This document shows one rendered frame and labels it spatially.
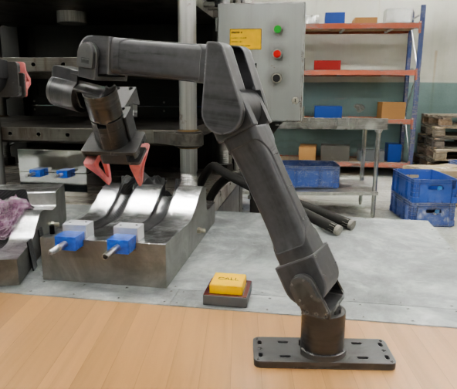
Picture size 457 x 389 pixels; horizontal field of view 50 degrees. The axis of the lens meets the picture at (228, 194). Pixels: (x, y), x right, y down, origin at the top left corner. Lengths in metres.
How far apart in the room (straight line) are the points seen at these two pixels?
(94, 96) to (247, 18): 1.01
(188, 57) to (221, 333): 0.43
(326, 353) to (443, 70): 7.34
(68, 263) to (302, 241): 0.53
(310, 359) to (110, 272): 0.45
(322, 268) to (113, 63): 0.44
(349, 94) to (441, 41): 1.47
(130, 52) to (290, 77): 1.01
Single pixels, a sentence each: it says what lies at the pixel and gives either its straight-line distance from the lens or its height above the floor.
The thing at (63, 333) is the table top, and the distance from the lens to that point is 0.85.
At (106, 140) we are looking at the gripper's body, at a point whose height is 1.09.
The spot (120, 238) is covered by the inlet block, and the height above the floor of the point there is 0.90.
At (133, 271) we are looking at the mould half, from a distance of 0.98.
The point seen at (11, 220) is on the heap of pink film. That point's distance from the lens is 1.19.
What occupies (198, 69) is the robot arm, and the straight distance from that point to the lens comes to 0.71.
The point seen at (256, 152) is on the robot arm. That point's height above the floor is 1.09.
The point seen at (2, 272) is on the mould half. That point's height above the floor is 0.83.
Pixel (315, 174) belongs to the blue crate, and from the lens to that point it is 4.75.
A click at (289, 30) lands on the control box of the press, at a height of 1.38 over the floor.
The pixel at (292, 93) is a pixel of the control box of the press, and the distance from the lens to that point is 1.73.
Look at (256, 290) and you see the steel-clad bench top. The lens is 0.96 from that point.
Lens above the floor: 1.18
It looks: 12 degrees down
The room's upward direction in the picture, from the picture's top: straight up
